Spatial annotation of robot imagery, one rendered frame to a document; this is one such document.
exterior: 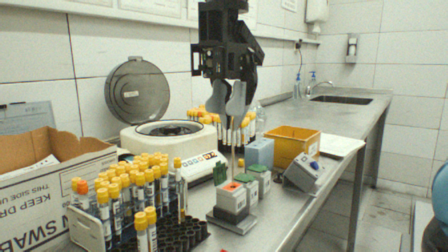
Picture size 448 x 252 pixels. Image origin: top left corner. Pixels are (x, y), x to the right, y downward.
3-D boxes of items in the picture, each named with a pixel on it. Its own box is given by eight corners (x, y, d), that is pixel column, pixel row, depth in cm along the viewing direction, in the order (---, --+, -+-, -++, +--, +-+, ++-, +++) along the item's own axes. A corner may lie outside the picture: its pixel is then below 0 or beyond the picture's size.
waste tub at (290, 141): (303, 175, 79) (305, 141, 77) (261, 164, 87) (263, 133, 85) (319, 161, 90) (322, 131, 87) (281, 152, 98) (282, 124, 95)
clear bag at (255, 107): (239, 125, 137) (239, 97, 134) (223, 118, 152) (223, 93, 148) (273, 120, 146) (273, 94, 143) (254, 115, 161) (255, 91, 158)
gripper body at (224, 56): (190, 81, 46) (187, 1, 43) (221, 77, 53) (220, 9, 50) (228, 83, 42) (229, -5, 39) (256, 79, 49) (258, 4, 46)
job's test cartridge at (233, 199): (235, 223, 54) (235, 193, 52) (215, 216, 56) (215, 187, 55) (246, 214, 57) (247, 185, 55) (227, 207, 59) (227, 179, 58)
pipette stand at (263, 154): (263, 187, 72) (264, 150, 69) (239, 181, 75) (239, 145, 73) (277, 173, 80) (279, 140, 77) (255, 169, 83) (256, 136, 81)
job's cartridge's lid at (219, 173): (213, 164, 54) (211, 164, 54) (216, 187, 55) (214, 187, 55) (225, 158, 57) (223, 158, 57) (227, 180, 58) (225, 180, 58)
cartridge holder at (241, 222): (243, 236, 52) (243, 219, 51) (205, 220, 57) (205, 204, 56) (257, 222, 57) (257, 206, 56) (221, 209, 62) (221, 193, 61)
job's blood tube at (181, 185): (183, 235, 52) (181, 185, 50) (177, 232, 53) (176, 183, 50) (187, 231, 53) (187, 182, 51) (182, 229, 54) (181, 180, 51)
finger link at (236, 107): (218, 136, 47) (215, 81, 45) (237, 129, 52) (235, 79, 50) (233, 139, 46) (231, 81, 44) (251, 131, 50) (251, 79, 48)
